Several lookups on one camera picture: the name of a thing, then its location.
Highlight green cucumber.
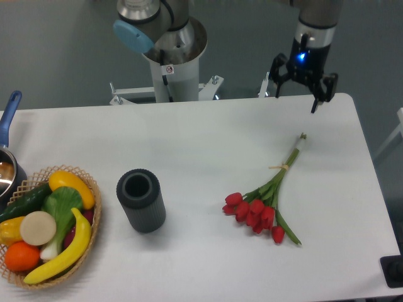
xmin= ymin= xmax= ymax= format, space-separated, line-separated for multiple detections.
xmin=1 ymin=182 xmax=52 ymax=222

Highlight yellow bell pepper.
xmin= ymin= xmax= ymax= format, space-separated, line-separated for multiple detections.
xmin=1 ymin=216 xmax=25 ymax=246

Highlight blue handled saucepan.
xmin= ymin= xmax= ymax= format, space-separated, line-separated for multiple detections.
xmin=1 ymin=91 xmax=27 ymax=213

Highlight black device at table edge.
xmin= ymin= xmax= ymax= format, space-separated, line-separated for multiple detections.
xmin=380 ymin=255 xmax=402 ymax=288

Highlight white furniture at right edge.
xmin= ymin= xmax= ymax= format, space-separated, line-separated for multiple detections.
xmin=373 ymin=108 xmax=402 ymax=162

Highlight orange fruit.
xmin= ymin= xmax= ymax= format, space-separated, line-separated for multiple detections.
xmin=4 ymin=241 xmax=40 ymax=272

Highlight dark grey ribbed vase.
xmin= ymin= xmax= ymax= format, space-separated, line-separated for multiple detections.
xmin=116 ymin=169 xmax=166 ymax=233

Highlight yellow banana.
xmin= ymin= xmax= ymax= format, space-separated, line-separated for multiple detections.
xmin=23 ymin=208 xmax=91 ymax=285

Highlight woven wicker basket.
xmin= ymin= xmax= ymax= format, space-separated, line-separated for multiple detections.
xmin=1 ymin=164 xmax=102 ymax=290

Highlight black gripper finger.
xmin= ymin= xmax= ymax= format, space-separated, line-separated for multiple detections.
xmin=311 ymin=73 xmax=339 ymax=113
xmin=270 ymin=53 xmax=291 ymax=98

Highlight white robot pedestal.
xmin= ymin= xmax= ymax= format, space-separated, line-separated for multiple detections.
xmin=143 ymin=48 xmax=206 ymax=103

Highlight yellow lemon squash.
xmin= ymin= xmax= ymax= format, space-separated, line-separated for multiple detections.
xmin=48 ymin=170 xmax=95 ymax=210

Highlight beige round disc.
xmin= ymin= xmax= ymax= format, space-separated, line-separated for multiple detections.
xmin=20 ymin=211 xmax=57 ymax=246

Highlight dark red vegetable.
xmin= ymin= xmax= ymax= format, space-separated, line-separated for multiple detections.
xmin=63 ymin=209 xmax=94 ymax=250

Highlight white metal mounting frame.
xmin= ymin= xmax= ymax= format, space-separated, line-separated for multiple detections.
xmin=109 ymin=72 xmax=271 ymax=106

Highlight green bok choy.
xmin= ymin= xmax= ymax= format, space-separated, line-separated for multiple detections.
xmin=40 ymin=186 xmax=83 ymax=262

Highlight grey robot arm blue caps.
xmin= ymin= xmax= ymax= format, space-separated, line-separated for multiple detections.
xmin=113 ymin=1 xmax=343 ymax=112

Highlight red tulip bouquet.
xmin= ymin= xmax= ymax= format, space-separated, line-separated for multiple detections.
xmin=222 ymin=133 xmax=307 ymax=245

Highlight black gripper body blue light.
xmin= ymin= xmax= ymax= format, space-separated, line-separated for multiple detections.
xmin=286 ymin=40 xmax=331 ymax=89

